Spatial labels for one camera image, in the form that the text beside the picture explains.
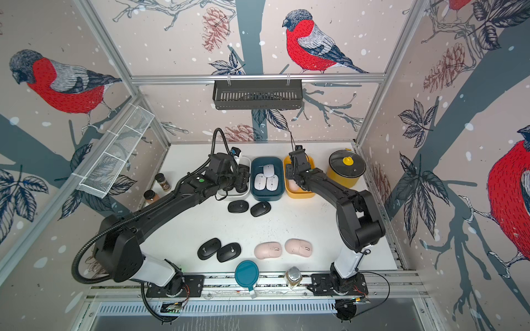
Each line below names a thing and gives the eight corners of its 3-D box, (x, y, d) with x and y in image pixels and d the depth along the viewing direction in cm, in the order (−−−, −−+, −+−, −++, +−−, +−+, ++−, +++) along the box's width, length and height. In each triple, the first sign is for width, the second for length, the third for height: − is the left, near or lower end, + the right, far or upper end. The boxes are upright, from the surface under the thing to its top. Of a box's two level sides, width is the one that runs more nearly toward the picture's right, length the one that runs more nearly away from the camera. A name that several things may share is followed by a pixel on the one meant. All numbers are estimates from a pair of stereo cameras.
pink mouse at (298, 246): (283, 250, 84) (283, 248, 81) (286, 238, 87) (286, 235, 84) (310, 258, 82) (311, 256, 79) (312, 245, 85) (313, 243, 82)
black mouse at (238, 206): (228, 212, 95) (227, 210, 92) (229, 203, 98) (228, 200, 96) (248, 212, 95) (247, 210, 92) (249, 203, 98) (248, 200, 96)
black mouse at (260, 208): (253, 218, 92) (253, 216, 91) (248, 208, 96) (248, 206, 94) (272, 210, 95) (272, 208, 94) (267, 200, 98) (267, 198, 97)
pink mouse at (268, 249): (254, 258, 82) (253, 256, 79) (255, 244, 85) (254, 241, 83) (281, 258, 82) (282, 256, 79) (281, 244, 85) (281, 241, 83)
